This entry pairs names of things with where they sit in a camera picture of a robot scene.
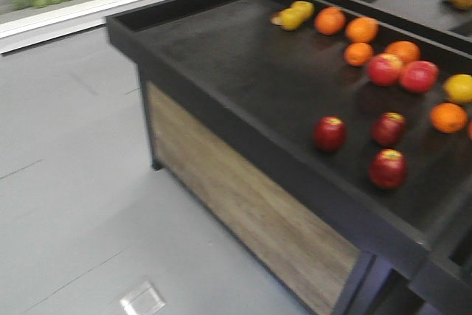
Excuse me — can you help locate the orange behind red apples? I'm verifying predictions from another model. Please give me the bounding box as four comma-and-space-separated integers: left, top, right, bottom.
384, 41, 421, 64

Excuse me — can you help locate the black wooden display stand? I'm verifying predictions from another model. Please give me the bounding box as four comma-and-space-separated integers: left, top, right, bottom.
106, 0, 471, 314

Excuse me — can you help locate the dark red apple left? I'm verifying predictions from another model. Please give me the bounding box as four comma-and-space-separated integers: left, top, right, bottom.
313, 116, 347, 153

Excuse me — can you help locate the dark red apple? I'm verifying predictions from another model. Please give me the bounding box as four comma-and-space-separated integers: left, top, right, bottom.
368, 148, 407, 190
313, 116, 347, 153
371, 112, 406, 148

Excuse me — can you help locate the brown mushroom cap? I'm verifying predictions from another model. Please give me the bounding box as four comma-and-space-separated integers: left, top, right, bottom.
271, 13, 282, 26

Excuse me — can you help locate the yellow pear-apple front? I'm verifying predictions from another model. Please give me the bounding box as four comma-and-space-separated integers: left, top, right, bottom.
279, 8, 305, 31

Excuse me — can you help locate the yellow pear-apple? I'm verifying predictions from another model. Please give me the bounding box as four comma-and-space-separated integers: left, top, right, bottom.
279, 8, 305, 31
291, 1, 315, 21

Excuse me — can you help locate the yellow pear-apple back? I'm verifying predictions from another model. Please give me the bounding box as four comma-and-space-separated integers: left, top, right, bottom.
291, 1, 315, 21

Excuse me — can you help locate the small orange centre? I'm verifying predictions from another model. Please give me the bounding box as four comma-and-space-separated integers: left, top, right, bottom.
344, 42, 374, 67

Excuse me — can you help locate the orange back left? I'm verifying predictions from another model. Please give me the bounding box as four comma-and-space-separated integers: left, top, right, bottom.
313, 7, 347, 35

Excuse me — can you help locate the dark red apple middle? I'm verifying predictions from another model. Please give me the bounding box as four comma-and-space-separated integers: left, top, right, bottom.
371, 112, 406, 148

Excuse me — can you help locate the dark red apple front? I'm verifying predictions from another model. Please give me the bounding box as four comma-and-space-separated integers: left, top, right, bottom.
368, 148, 407, 190

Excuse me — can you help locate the bright red apple left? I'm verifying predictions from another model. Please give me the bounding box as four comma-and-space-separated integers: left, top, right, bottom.
367, 53, 403, 87

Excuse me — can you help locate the bright red apple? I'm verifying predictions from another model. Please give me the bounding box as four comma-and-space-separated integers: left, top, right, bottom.
398, 60, 439, 94
367, 53, 403, 87

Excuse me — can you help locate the orange back middle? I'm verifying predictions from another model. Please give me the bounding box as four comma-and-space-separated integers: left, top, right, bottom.
345, 17, 379, 43

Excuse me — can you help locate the metal floor outlet plate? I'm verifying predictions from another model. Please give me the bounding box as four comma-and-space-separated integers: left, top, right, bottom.
119, 281, 167, 315

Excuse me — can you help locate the bright red apple right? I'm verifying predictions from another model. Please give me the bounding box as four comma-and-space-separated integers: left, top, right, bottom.
398, 60, 439, 94

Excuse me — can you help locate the large orange with nub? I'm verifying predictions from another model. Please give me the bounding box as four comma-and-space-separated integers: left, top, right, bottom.
429, 103, 468, 134

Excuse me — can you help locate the yellow round citrus fruit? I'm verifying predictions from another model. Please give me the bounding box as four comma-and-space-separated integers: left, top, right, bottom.
442, 74, 472, 105

